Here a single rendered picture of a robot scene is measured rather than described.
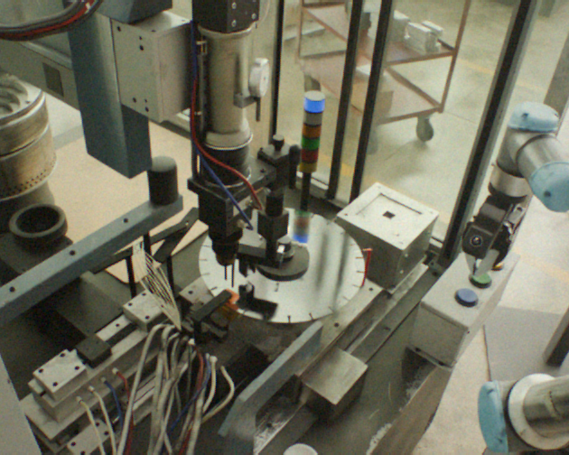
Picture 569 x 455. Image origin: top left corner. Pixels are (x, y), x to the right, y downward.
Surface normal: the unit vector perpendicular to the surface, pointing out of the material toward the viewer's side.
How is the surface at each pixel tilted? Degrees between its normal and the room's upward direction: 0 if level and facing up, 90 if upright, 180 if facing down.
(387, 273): 90
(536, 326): 0
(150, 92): 90
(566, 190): 90
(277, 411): 0
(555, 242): 0
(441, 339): 90
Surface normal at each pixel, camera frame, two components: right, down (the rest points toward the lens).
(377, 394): 0.06, -0.76
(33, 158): 0.90, 0.32
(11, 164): 0.66, 0.51
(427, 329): -0.62, 0.47
